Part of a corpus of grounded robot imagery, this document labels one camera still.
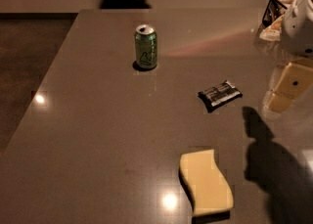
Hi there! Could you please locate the snack bag on right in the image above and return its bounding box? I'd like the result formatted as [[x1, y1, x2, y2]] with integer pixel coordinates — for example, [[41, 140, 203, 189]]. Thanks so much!
[[259, 0, 294, 41]]

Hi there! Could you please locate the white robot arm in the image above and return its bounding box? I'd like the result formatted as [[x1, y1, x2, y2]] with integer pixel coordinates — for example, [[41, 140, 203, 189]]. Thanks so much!
[[260, 0, 313, 113]]

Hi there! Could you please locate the green soda can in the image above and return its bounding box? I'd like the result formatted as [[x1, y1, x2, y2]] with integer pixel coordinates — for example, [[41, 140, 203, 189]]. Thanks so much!
[[134, 24, 157, 69]]

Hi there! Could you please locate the black rxbar chocolate wrapper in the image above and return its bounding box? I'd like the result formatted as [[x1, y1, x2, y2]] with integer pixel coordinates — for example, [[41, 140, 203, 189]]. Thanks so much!
[[198, 80, 243, 112]]

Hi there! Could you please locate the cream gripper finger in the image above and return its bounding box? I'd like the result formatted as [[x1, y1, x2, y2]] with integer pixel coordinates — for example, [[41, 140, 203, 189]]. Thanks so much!
[[266, 58, 313, 113]]

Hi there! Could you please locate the yellow sponge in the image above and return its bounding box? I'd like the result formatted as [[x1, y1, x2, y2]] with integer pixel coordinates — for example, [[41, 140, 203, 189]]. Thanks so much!
[[179, 150, 234, 217]]

